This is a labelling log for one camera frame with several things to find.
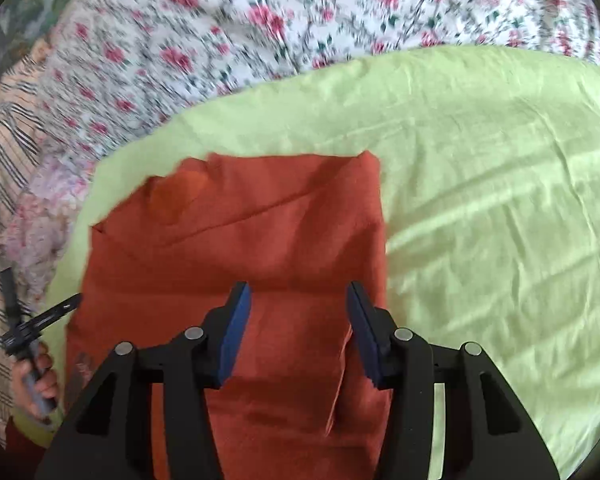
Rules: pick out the pale pink floral cloth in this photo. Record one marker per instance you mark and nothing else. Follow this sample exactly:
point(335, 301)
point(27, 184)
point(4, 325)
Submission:
point(45, 220)

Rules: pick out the beige black striped cloth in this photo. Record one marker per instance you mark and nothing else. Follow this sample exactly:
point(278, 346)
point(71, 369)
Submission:
point(0, 170)

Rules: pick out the person's left hand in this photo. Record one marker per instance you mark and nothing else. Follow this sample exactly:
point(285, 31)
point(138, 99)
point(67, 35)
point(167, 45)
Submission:
point(42, 387)

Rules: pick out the yellow framed picture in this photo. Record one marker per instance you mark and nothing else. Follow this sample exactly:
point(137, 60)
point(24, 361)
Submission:
point(25, 10)

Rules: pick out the white red floral blanket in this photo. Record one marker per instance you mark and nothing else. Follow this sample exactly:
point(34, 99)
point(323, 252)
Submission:
point(280, 20)

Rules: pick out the light green bed sheet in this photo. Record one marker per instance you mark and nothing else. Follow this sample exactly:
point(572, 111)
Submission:
point(480, 185)

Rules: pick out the rust orange garment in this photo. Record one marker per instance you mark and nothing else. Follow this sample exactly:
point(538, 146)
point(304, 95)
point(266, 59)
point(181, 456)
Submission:
point(280, 220)

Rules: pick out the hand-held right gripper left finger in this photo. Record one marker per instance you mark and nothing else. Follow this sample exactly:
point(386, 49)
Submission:
point(235, 332)

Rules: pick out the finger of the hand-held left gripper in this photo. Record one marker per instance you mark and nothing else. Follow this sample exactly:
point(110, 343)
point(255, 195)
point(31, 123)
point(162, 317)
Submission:
point(9, 292)
point(57, 311)

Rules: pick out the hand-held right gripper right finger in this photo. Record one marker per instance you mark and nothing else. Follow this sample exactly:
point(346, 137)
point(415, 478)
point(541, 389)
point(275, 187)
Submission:
point(364, 335)

